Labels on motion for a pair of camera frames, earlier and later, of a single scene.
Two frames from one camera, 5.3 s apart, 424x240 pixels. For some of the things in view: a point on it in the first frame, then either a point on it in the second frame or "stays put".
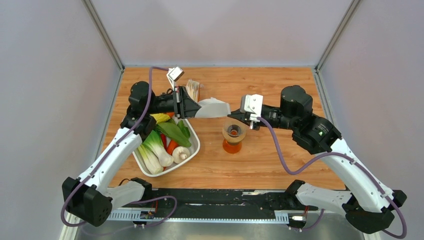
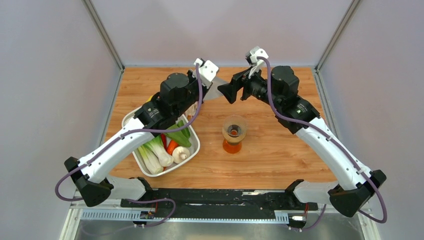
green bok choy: [154, 141] stays put
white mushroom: [180, 154] stays put
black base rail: [209, 203] stays put
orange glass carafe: [232, 148] stays put
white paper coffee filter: [211, 107] -> [213, 92]
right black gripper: [243, 116] -> [229, 90]
